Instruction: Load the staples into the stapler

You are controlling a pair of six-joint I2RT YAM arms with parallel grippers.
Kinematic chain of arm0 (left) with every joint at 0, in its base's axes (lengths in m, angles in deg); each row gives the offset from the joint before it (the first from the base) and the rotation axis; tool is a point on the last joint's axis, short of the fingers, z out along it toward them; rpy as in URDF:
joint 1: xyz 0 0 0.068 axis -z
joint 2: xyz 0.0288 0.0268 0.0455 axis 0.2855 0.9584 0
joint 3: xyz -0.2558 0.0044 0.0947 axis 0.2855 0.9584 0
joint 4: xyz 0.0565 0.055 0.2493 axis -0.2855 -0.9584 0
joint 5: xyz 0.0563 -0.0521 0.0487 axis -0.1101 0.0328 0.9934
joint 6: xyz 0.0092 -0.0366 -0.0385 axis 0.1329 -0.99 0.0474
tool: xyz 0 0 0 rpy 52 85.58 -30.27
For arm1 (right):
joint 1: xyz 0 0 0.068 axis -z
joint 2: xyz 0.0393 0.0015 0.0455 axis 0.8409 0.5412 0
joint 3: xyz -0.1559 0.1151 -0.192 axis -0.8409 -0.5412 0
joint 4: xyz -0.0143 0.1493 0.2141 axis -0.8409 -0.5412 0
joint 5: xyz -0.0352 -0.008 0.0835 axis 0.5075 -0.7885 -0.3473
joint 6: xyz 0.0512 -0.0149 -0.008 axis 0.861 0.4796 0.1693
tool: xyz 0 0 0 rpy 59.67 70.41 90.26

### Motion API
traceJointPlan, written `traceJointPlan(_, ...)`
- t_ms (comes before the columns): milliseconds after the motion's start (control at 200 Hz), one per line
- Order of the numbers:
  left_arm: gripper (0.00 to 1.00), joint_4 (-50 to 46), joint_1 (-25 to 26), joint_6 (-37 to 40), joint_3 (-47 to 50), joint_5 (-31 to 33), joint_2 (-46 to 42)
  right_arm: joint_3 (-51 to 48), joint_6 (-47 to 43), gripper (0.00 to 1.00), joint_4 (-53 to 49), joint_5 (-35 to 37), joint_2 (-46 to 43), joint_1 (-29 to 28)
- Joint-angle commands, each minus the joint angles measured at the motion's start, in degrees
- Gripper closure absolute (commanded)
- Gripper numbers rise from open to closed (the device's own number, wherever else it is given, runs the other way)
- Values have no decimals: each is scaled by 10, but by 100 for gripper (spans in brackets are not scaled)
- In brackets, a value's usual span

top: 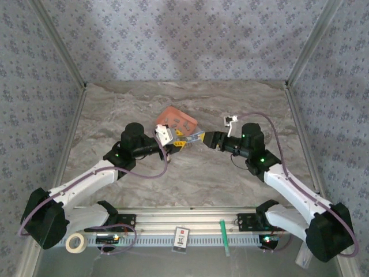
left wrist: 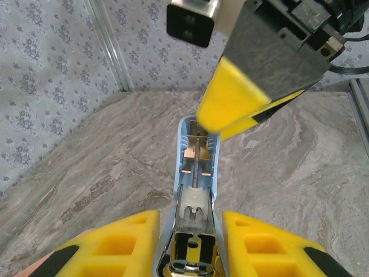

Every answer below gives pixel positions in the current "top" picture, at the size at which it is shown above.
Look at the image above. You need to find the aluminium frame post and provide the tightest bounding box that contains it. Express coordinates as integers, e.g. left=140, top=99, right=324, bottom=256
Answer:
left=287, top=0, right=345, bottom=87
left=28, top=0, right=88, bottom=89

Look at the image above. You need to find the pink plastic tray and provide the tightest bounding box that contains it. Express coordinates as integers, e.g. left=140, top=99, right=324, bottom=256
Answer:
left=155, top=106, right=198, bottom=140

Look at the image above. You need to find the green marker pen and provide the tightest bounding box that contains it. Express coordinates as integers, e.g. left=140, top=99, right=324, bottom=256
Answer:
left=220, top=219, right=232, bottom=258

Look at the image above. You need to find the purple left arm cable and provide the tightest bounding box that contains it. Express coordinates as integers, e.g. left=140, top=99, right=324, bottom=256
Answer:
left=18, top=134, right=170, bottom=238

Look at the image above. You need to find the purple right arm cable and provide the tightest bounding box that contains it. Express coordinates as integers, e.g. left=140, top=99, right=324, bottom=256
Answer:
left=238, top=111, right=360, bottom=258

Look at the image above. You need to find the grey slotted cable duct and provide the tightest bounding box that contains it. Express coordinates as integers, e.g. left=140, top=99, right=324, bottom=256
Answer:
left=57, top=234, right=279, bottom=249

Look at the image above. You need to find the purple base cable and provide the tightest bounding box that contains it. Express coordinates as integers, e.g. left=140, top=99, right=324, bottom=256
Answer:
left=261, top=230, right=295, bottom=255
left=97, top=223, right=138, bottom=257

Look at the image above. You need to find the cream masking tape roll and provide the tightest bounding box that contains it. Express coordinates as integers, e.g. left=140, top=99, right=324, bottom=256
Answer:
left=65, top=233, right=88, bottom=255

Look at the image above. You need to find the aluminium table edge rail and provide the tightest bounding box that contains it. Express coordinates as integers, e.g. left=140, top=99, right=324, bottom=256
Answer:
left=21, top=83, right=89, bottom=277
left=284, top=82, right=351, bottom=277

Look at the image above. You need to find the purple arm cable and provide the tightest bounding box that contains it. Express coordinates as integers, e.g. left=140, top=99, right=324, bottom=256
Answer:
left=18, top=134, right=170, bottom=238
left=238, top=111, right=360, bottom=258

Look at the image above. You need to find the clear plastic bag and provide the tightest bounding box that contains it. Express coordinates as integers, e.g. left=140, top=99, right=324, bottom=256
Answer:
left=295, top=245, right=312, bottom=269

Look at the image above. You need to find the small circuit board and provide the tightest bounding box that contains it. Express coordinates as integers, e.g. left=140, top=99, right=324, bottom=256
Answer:
left=258, top=234, right=282, bottom=244
left=95, top=234, right=120, bottom=245

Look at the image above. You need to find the white printed card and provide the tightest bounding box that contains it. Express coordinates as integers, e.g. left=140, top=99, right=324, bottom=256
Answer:
left=172, top=226, right=190, bottom=253

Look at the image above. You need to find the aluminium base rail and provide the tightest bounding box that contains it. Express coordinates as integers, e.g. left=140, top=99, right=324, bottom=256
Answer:
left=69, top=205, right=292, bottom=233

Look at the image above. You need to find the light blue stapler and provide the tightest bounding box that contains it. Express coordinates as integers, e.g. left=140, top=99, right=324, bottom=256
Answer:
left=184, top=133, right=203, bottom=144

